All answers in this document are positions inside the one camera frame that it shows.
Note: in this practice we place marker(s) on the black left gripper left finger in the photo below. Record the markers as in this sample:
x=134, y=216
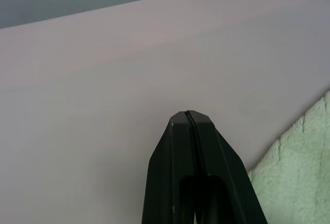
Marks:
x=167, y=162

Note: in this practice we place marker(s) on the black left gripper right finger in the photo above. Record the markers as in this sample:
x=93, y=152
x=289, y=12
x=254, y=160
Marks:
x=224, y=167

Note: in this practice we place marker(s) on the light green fluffy towel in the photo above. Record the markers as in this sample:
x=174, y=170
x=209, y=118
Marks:
x=296, y=172

